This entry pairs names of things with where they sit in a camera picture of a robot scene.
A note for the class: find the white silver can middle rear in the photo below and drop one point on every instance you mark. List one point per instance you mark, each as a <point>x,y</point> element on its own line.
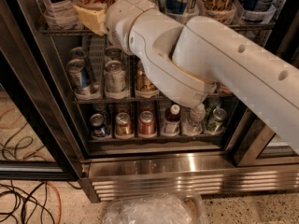
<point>112,54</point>

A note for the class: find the white silver can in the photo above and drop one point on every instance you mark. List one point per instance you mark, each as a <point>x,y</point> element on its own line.
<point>112,54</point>
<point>115,77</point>

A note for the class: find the clear plastic bin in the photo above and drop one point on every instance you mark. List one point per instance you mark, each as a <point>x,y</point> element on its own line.
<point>172,207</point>

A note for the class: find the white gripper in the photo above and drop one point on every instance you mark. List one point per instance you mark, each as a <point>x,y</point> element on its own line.
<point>121,20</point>

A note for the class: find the red coke can middle front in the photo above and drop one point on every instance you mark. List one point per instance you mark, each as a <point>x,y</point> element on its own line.
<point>224,89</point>

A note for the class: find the dark blue can top shelf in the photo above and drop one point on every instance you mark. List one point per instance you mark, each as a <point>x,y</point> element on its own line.
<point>257,11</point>

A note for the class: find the white silver can middle front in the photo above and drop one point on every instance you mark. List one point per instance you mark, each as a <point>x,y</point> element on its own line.
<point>115,77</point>

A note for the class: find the red can bottom shelf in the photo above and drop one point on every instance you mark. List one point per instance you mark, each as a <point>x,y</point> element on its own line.
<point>146,123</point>

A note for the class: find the clear water bottle bottom shelf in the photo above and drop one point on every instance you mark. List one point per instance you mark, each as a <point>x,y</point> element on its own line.
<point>194,120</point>

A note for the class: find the brown bottle white cap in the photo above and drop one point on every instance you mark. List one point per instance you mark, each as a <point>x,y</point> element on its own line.
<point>171,119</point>

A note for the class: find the gold can middle front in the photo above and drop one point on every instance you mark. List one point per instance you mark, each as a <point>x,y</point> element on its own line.
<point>143,84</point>

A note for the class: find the bronze can bottom shelf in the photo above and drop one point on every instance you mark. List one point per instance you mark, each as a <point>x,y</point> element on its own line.
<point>123,124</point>

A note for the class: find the blue silver can middle rear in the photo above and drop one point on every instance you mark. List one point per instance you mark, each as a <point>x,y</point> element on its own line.
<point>79,53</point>

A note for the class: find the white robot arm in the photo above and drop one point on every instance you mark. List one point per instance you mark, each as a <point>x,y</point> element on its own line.
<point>187,61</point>

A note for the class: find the stainless steel glass-door fridge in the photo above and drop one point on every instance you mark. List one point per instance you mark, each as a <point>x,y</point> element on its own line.
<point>245,156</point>

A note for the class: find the white black tea can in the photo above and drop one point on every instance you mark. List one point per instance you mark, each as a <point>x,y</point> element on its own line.
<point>60,15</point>

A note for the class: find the blue pepsi can bottom shelf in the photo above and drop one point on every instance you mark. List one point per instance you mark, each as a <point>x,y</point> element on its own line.
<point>99,126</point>

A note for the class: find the green can bottom shelf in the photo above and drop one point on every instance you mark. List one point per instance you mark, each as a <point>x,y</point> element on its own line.
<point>216,120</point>

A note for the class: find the blue silver can middle front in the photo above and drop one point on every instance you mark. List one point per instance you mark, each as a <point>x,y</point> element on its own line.
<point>80,77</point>

